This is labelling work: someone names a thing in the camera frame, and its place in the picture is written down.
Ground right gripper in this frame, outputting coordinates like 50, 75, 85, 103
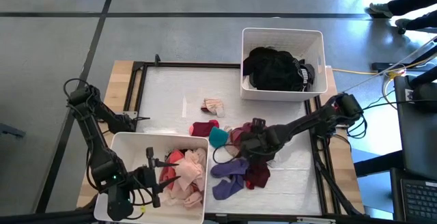
240, 117, 284, 160

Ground cream red-striped cloth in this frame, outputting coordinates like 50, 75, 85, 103
200, 97, 226, 118

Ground black rig frame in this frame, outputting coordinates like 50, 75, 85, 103
0, 210, 437, 224

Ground white table mat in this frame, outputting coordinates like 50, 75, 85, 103
136, 66, 324, 215

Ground black cable bundle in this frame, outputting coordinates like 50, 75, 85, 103
345, 114, 369, 140

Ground yellow floor cable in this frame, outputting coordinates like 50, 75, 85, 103
330, 55, 437, 78

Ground white woven-texture plastic basket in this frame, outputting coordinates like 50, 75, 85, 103
93, 131, 210, 224
240, 27, 328, 102

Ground black metal table frame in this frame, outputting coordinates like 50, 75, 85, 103
123, 53, 365, 218

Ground pale pink garment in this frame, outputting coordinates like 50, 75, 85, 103
172, 148, 208, 193

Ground mauve garment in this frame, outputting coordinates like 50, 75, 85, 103
229, 121, 257, 149

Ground person's shoe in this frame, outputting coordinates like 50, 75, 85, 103
368, 2, 394, 18
395, 18, 414, 36

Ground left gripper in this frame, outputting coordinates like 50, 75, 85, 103
135, 147, 181, 208

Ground black Puma waistband shorts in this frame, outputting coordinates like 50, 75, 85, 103
292, 58, 317, 92

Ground black laptop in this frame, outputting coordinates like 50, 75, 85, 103
390, 167, 437, 223

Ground black desk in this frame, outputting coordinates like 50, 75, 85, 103
353, 75, 437, 180

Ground white floor cable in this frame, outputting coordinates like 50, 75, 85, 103
337, 34, 437, 95

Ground large black garment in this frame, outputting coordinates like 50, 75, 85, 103
242, 46, 301, 92

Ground black floor stand foot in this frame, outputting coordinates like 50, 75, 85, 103
0, 123, 27, 139

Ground teal sock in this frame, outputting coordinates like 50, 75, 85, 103
208, 126, 230, 149

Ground person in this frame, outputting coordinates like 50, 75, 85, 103
387, 0, 437, 30

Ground salmon pink garment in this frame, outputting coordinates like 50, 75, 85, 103
158, 148, 187, 193

